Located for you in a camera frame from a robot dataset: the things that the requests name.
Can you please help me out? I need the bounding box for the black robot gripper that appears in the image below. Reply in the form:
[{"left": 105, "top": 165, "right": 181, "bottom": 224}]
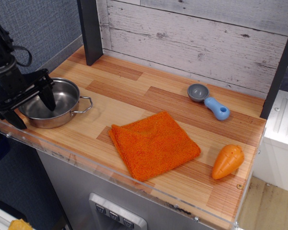
[{"left": 0, "top": 69, "right": 56, "bottom": 129}]

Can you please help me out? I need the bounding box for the stainless steel pot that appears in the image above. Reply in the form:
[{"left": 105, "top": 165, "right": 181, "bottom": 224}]
[{"left": 18, "top": 78, "right": 94, "bottom": 128}]

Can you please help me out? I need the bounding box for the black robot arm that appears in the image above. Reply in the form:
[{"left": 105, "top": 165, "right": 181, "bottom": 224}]
[{"left": 0, "top": 24, "right": 56, "bottom": 129}]

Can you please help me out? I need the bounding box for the clear acrylic shelf guard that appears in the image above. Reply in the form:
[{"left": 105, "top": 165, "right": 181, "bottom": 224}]
[{"left": 0, "top": 35, "right": 267, "bottom": 230}]

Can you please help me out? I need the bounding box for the orange folded towel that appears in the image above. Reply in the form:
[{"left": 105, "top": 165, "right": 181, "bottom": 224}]
[{"left": 108, "top": 111, "right": 201, "bottom": 182}]

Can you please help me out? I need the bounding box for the silver toy fridge cabinet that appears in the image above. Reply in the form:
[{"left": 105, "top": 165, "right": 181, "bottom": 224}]
[{"left": 38, "top": 151, "right": 233, "bottom": 230}]

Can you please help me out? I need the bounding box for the yellow object bottom left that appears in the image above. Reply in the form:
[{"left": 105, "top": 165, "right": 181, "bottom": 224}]
[{"left": 8, "top": 219, "right": 33, "bottom": 230}]

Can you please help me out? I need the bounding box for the silver dispenser button panel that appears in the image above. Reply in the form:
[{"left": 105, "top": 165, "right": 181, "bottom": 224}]
[{"left": 89, "top": 193, "right": 148, "bottom": 230}]

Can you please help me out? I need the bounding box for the blue grey toy scoop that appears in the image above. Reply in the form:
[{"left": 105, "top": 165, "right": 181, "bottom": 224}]
[{"left": 187, "top": 83, "right": 230, "bottom": 121}]

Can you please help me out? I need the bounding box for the orange plastic toy carrot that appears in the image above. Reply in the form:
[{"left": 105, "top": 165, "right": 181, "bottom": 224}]
[{"left": 212, "top": 144, "right": 244, "bottom": 180}]

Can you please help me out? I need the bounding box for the white appliance at right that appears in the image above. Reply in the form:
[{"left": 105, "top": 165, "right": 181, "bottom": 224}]
[{"left": 252, "top": 90, "right": 288, "bottom": 191}]

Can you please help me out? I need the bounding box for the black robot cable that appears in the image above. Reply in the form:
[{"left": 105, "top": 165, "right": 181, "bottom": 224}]
[{"left": 13, "top": 45, "right": 32, "bottom": 67}]

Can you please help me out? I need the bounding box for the dark grey left post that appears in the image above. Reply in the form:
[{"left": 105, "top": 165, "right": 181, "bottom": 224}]
[{"left": 77, "top": 0, "right": 103, "bottom": 66}]

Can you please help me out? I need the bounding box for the dark grey post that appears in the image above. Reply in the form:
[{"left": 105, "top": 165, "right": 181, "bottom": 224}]
[
  {"left": 77, "top": 0, "right": 103, "bottom": 66},
  {"left": 260, "top": 39, "right": 288, "bottom": 119}
]

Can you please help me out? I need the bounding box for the dark grey right post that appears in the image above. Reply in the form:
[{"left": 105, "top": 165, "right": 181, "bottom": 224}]
[{"left": 260, "top": 39, "right": 288, "bottom": 119}]

